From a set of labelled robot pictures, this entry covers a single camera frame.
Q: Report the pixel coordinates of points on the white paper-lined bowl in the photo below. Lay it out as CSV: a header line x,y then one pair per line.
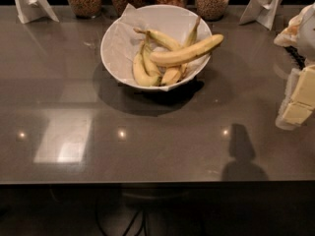
x,y
120,43

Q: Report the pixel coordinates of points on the left white folded card stand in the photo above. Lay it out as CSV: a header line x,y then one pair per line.
x,y
31,10

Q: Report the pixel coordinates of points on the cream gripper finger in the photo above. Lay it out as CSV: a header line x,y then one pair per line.
x,y
292,115

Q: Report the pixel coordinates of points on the yellow banana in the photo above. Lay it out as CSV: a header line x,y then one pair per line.
x,y
139,72
161,38
151,68
187,54
173,74

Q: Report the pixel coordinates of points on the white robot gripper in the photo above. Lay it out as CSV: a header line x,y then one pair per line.
x,y
308,36

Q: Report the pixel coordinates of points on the white folded card stand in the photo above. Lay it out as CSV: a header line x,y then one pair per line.
x,y
260,11
31,10

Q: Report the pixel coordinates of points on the upright yellow banana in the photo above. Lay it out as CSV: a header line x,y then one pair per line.
x,y
173,74

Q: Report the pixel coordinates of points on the black mesh mat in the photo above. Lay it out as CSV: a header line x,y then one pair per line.
x,y
297,59

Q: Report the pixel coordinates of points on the right white folded card stand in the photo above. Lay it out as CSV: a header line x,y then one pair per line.
x,y
260,11

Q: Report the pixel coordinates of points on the right glass grain jar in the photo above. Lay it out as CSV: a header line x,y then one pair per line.
x,y
211,10

